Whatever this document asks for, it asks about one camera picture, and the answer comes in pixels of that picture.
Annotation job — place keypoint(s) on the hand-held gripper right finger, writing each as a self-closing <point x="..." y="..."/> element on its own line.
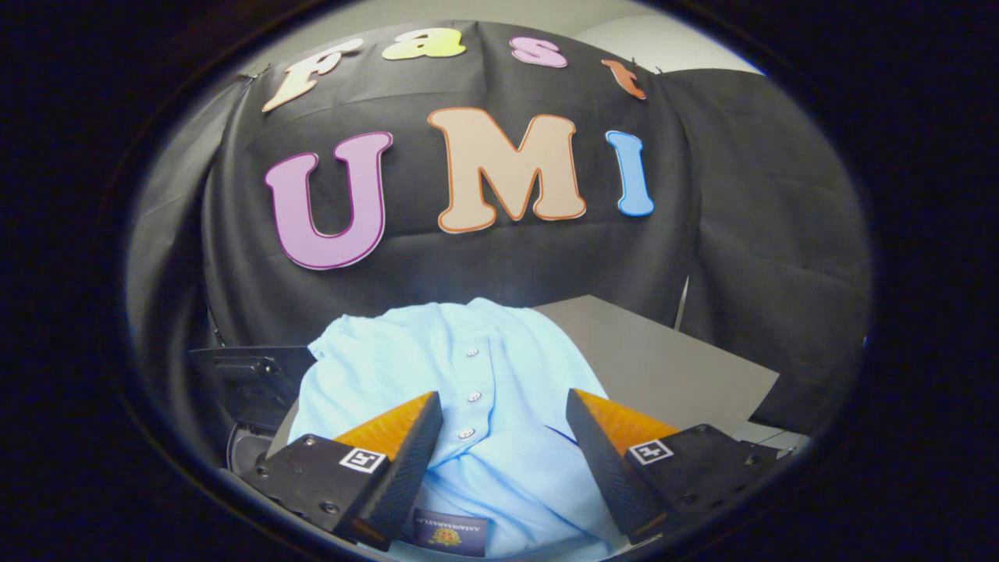
<point x="605" y="464"/>

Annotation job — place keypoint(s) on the light blue button shirt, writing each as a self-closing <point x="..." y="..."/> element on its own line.
<point x="406" y="367"/>

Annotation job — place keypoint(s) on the beige cabinet with dark frame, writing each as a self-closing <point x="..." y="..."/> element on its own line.
<point x="663" y="367"/>

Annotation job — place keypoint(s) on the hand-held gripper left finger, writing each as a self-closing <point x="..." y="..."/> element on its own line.
<point x="406" y="476"/>

